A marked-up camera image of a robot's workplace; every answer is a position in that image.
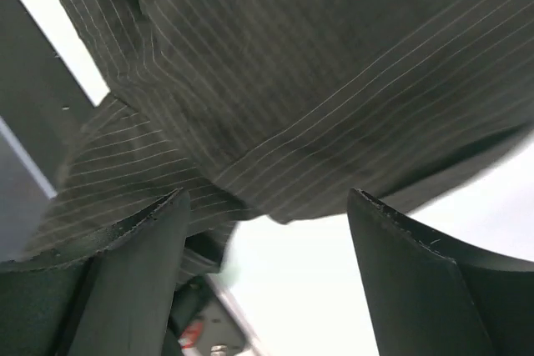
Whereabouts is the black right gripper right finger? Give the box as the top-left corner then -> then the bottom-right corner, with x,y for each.
347,190 -> 533,356

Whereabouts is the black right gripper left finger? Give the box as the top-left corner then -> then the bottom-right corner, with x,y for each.
1,191 -> 189,355

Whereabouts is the dark pinstriped long sleeve shirt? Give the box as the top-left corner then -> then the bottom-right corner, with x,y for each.
23,0 -> 533,276

